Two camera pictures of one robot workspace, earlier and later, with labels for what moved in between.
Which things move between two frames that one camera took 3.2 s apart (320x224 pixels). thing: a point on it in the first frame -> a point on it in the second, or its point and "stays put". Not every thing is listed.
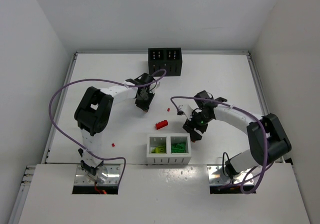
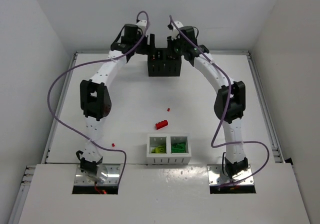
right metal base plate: [216, 176] stays put
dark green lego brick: [178, 148] stays put
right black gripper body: [194, 130] -> [170, 44]
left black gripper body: [144, 101] -> [151, 43]
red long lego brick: [161, 124] stays put
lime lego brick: [162, 149] stays put
